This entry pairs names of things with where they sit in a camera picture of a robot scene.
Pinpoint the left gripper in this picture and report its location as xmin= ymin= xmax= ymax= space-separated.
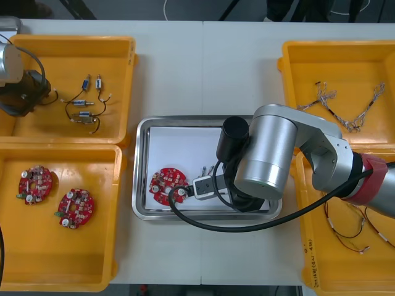
xmin=20 ymin=70 xmax=51 ymax=107

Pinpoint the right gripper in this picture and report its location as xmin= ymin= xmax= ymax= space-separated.
xmin=212 ymin=172 xmax=269 ymax=214

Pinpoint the yellow-orange plastic bin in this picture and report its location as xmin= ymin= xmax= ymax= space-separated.
xmin=289 ymin=149 xmax=395 ymax=296
xmin=276 ymin=39 xmax=395 ymax=155
xmin=0 ymin=143 xmax=124 ymax=293
xmin=0 ymin=33 xmax=138 ymax=146

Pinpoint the brass solenoid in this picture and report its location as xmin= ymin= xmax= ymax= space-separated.
xmin=71 ymin=118 xmax=102 ymax=136

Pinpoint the steel tray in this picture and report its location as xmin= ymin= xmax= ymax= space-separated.
xmin=131 ymin=115 xmax=283 ymax=221
xmin=0 ymin=17 xmax=23 ymax=35

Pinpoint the white paper sheet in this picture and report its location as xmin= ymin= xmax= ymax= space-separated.
xmin=144 ymin=126 xmax=271 ymax=212

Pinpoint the red-black wire harness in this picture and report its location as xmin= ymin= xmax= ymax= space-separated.
xmin=359 ymin=205 xmax=395 ymax=249
xmin=322 ymin=191 xmax=372 ymax=255

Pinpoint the round red circuit board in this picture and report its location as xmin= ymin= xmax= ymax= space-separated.
xmin=54 ymin=188 xmax=95 ymax=231
xmin=149 ymin=167 xmax=189 ymax=206
xmin=15 ymin=165 xmax=53 ymax=205

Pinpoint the white floor cable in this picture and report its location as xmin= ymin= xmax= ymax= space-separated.
xmin=162 ymin=0 xmax=177 ymax=20

